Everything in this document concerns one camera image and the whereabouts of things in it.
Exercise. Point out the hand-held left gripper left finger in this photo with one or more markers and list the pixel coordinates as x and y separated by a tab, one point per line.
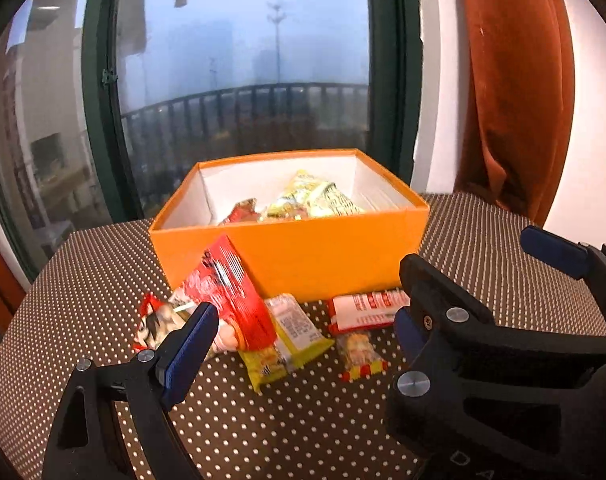
190	350

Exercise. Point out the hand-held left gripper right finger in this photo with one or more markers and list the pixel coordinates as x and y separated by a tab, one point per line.
408	332

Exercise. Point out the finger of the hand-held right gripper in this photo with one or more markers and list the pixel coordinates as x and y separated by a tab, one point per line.
448	290
553	250

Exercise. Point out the red cartoon-face snack packet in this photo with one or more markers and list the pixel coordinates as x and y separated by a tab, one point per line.
153	322

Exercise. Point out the white red long snack packet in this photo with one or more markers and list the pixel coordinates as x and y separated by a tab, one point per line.
363	310

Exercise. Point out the small clear-wrapped yellow candy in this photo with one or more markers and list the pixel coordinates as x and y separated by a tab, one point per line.
360	355

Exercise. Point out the red white-print snack packet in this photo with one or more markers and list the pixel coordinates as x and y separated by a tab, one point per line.
233	285

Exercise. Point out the yellow white-label snack packet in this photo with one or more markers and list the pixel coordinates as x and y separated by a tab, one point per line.
293	330

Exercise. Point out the orange cardboard box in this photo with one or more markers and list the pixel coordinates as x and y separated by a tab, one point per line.
333	255

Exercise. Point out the clear red-label snack packet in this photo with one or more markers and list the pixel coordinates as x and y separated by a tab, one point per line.
240	212

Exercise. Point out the brown polka-dot tablecloth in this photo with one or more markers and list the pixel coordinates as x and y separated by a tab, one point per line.
308	435

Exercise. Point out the dark green framed window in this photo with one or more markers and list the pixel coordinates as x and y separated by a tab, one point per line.
98	160

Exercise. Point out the dark balcony railing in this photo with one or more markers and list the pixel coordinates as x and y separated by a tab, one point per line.
233	110

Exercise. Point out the green window latch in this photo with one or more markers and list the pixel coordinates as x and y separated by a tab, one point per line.
108	77

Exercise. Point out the tall street lamp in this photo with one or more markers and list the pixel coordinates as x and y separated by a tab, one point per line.
277	50

